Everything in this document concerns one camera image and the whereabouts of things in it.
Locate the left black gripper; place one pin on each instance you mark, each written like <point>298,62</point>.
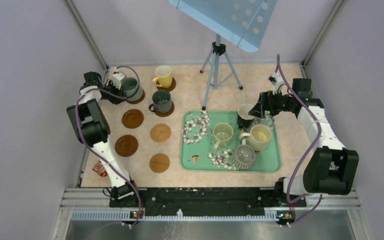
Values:
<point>117,100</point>

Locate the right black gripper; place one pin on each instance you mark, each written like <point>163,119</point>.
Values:
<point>265,103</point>

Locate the light woven rattan coaster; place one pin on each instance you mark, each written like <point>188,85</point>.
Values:
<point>159,163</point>
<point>160,132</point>

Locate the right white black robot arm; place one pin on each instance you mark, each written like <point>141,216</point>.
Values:
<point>332,168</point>

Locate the light green mug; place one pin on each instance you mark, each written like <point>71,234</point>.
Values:
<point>222,135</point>

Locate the blue tripod stand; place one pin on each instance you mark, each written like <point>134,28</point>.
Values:
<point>218,49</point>

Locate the grey ribbed mug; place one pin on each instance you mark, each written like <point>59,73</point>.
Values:
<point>132,89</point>

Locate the cream mug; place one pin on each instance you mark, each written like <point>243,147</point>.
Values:
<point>258,138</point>

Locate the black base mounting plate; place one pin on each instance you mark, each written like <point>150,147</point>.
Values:
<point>201,201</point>

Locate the black white-lined mug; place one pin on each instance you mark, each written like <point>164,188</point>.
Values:
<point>244,120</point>

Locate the blue perforated panel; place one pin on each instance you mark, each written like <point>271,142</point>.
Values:
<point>241,22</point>

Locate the dark brown wooden coaster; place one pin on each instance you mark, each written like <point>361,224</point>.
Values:
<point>171,87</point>
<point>138,100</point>
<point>159,114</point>

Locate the red owl sticker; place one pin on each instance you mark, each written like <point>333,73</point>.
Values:
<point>99,169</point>

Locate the dark grey mug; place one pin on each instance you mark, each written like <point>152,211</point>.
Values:
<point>161,101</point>

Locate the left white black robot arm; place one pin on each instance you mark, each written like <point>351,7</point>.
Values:
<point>92,129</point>

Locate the grey striped mug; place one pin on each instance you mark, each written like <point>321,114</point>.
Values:
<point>244,156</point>

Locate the yellow mug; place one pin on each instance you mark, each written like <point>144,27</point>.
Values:
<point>163,77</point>

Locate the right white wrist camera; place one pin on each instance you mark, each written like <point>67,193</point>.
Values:
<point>278,82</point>

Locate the green floral serving tray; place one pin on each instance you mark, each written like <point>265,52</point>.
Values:
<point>197,152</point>

